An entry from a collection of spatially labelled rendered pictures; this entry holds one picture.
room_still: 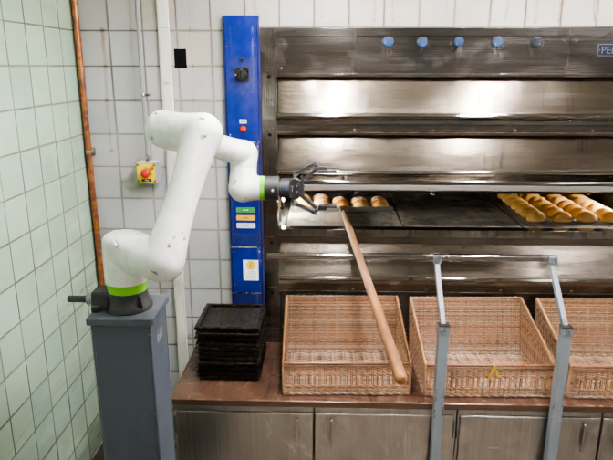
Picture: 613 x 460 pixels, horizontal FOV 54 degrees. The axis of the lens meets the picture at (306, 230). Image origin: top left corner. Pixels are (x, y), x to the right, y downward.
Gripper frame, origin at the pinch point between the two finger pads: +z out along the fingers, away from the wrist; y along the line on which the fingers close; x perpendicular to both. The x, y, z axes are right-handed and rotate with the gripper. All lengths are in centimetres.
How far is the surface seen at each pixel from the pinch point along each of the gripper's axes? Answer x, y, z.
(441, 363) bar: 5, 70, 44
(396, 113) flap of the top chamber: -51, -24, 28
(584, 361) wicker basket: -38, 90, 120
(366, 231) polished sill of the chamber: -55, 32, 17
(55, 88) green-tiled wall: -29, -35, -116
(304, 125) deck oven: -55, -18, -13
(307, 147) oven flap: -56, -8, -12
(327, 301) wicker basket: -50, 66, -2
